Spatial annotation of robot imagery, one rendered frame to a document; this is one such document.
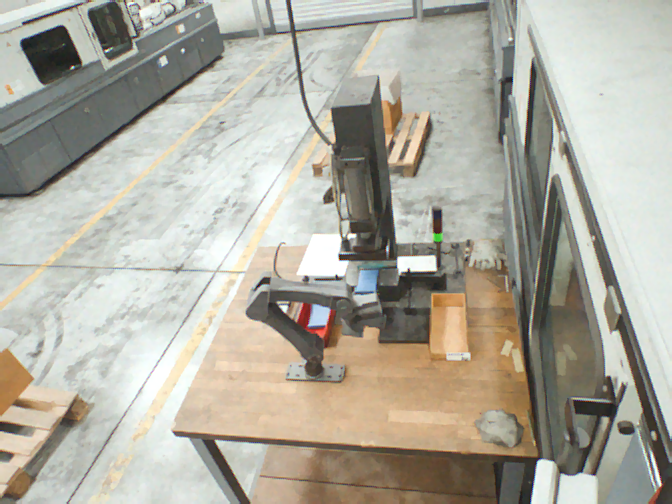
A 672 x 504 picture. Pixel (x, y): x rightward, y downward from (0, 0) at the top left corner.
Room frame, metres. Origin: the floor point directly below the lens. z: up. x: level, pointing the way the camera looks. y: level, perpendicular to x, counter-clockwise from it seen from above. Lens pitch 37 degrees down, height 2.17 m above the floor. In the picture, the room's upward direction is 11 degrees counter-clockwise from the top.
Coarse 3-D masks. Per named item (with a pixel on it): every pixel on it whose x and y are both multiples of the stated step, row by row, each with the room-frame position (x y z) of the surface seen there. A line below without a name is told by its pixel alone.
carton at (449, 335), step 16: (432, 304) 1.20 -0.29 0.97; (448, 304) 1.24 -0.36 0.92; (464, 304) 1.18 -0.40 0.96; (432, 320) 1.15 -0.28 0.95; (448, 320) 1.17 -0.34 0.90; (464, 320) 1.10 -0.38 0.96; (432, 336) 1.10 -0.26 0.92; (448, 336) 1.10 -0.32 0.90; (464, 336) 1.08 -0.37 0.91; (432, 352) 1.03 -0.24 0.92; (448, 352) 1.01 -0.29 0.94; (464, 352) 0.99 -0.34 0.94
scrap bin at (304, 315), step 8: (304, 304) 1.36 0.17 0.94; (304, 312) 1.34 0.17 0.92; (296, 320) 1.27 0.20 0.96; (304, 320) 1.32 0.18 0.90; (328, 320) 1.24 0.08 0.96; (312, 328) 1.26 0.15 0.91; (320, 328) 1.26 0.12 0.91; (328, 328) 1.22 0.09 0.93; (320, 336) 1.22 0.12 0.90; (328, 336) 1.20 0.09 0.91
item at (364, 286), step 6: (366, 270) 1.44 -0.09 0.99; (372, 270) 1.43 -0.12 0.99; (360, 276) 1.41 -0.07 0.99; (372, 276) 1.39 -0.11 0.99; (360, 282) 1.37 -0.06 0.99; (366, 282) 1.37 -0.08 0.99; (372, 282) 1.36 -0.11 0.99; (360, 288) 1.34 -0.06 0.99; (366, 288) 1.33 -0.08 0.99; (372, 288) 1.33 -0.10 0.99
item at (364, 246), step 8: (376, 232) 1.40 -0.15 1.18; (344, 240) 1.45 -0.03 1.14; (352, 240) 1.44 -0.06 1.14; (360, 240) 1.37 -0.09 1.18; (368, 240) 1.36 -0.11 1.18; (376, 240) 1.36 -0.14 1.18; (384, 240) 1.40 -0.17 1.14; (344, 248) 1.40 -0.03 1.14; (352, 248) 1.39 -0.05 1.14; (360, 248) 1.34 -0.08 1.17; (368, 248) 1.33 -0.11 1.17; (376, 248) 1.34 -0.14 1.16; (384, 248) 1.35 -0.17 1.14; (344, 256) 1.37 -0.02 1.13; (352, 256) 1.36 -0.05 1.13; (360, 256) 1.35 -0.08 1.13; (368, 256) 1.35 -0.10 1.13; (376, 256) 1.34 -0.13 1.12; (384, 256) 1.33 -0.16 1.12
